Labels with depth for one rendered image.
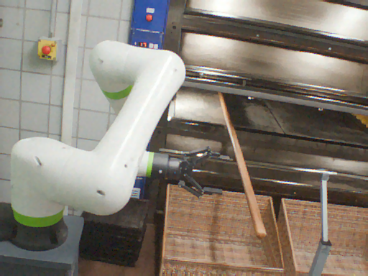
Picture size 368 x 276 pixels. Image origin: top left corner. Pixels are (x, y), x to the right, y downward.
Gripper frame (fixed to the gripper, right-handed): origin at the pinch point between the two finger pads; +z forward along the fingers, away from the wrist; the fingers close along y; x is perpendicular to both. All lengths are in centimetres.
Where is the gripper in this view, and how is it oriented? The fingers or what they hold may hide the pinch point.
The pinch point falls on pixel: (222, 175)
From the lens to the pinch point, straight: 157.9
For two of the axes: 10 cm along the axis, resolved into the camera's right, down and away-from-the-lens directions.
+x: -0.1, 3.4, -9.4
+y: -1.5, 9.3, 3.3
